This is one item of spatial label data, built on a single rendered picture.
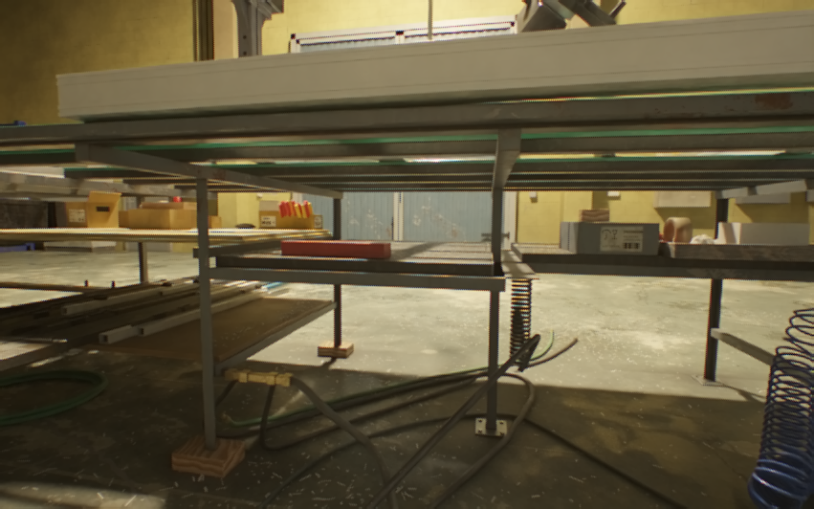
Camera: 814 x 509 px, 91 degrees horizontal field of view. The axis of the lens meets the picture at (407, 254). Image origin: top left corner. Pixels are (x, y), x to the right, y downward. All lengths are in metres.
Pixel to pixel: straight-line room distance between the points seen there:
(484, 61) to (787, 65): 0.35
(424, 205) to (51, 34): 8.68
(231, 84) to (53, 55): 11.29
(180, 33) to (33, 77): 3.67
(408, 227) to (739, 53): 6.71
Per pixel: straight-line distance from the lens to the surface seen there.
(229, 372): 1.30
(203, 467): 1.35
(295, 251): 1.15
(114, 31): 10.98
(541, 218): 7.19
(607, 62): 0.62
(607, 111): 0.63
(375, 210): 7.35
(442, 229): 7.10
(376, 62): 0.64
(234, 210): 8.14
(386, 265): 1.00
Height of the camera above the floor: 0.69
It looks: 5 degrees down
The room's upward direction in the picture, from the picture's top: 1 degrees clockwise
